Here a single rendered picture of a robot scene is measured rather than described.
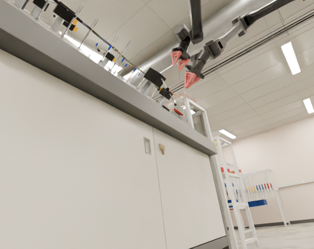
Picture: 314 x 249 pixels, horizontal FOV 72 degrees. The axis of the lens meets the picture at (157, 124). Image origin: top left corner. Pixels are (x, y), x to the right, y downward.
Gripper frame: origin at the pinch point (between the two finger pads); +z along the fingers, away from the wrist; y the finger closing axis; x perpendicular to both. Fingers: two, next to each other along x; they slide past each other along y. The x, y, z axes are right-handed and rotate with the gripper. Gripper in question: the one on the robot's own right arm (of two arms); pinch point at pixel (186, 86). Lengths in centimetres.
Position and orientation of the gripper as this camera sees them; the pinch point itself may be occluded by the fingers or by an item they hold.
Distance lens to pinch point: 113.1
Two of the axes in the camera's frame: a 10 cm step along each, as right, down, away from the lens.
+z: -5.0, 8.7, -0.2
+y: -6.5, -3.8, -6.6
